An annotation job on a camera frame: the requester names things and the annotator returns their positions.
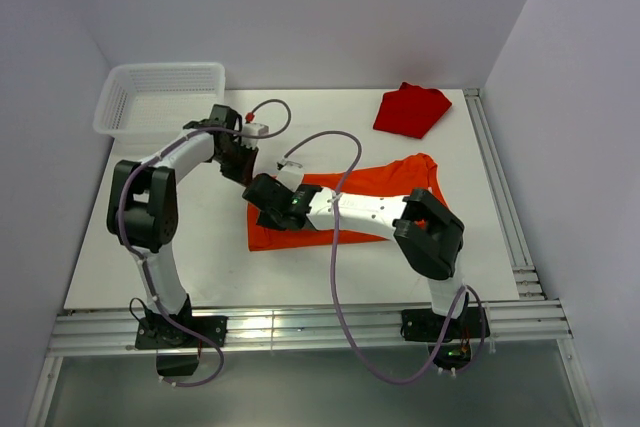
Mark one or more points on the red folded t-shirt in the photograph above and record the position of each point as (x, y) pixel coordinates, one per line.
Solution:
(411, 110)

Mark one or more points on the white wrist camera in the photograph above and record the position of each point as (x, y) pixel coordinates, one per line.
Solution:
(253, 130)
(290, 174)

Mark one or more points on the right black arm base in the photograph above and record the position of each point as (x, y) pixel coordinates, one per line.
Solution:
(422, 325)

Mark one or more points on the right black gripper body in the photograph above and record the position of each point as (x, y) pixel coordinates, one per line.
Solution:
(269, 219)

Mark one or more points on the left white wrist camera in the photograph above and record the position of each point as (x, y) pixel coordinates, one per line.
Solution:
(253, 130)

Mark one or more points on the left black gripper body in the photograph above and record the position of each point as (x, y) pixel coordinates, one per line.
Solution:
(236, 163)

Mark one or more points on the aluminium front rail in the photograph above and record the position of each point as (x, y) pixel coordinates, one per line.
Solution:
(110, 333)

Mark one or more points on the aluminium side rail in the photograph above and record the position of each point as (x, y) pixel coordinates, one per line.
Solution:
(525, 273)

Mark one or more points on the white perforated plastic basket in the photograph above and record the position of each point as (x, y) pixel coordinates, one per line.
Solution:
(148, 103)

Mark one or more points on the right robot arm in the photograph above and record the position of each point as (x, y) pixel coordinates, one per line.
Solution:
(428, 234)

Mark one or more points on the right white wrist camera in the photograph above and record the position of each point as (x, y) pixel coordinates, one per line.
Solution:
(290, 174)

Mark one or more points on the orange t-shirt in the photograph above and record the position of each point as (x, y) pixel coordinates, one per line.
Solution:
(399, 177)

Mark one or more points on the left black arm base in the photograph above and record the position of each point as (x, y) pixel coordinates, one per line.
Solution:
(178, 353)

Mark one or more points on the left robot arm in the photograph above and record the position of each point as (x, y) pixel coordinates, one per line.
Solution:
(143, 208)

